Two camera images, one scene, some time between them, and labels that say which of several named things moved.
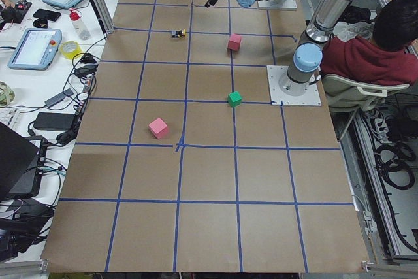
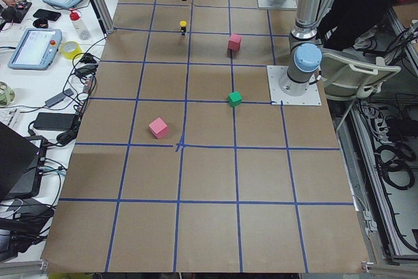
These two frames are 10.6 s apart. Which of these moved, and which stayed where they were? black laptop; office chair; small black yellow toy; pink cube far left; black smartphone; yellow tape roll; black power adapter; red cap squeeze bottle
Moved: small black yellow toy; office chair
Stayed: black laptop; red cap squeeze bottle; black smartphone; yellow tape roll; pink cube far left; black power adapter
